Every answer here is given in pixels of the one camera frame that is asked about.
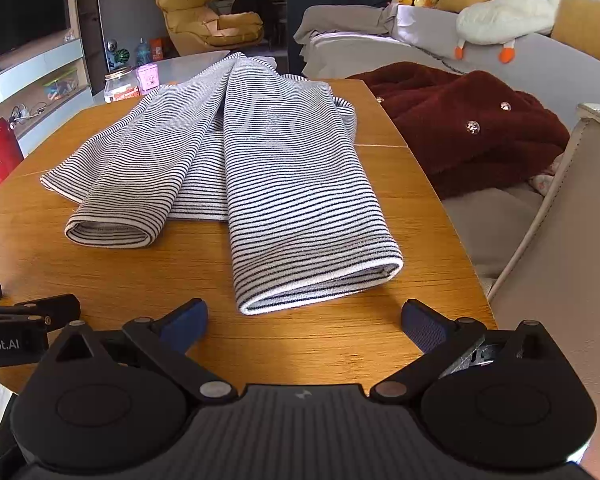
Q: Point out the beige blanket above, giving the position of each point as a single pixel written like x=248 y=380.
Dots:
x=345 y=22

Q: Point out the dark red fleece jacket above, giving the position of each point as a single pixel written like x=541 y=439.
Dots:
x=455 y=110

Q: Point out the glass jar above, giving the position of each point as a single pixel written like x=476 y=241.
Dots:
x=121 y=87

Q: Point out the orange box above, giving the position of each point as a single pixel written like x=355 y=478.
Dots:
x=157 y=49

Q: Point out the clear storage box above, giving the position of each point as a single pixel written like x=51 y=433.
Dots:
x=60 y=90

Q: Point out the pink box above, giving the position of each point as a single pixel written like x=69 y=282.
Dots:
x=148 y=79

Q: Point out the white goose plush toy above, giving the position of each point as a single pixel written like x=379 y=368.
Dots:
x=505 y=15

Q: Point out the television wall cabinet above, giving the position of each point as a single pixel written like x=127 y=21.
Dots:
x=35 y=67

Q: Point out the grey sofa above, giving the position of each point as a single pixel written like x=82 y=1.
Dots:
x=555 y=65

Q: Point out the blue water bottle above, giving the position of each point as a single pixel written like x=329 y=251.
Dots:
x=142 y=54

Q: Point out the white coffee table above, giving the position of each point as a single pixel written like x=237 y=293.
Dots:
x=190 y=62

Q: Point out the floral cloth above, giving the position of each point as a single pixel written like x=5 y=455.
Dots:
x=547 y=177

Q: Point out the yellow armchair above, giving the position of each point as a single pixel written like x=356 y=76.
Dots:
x=195 y=20

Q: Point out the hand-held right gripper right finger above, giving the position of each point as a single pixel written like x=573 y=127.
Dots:
x=422 y=327

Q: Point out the astronaut figurine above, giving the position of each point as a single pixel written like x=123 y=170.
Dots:
x=116 y=55

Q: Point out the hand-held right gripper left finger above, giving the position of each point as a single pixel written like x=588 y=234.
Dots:
x=187 y=322

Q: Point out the striped pants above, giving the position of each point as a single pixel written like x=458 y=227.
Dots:
x=290 y=175

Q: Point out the beige chair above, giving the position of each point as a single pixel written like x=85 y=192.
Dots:
x=580 y=260

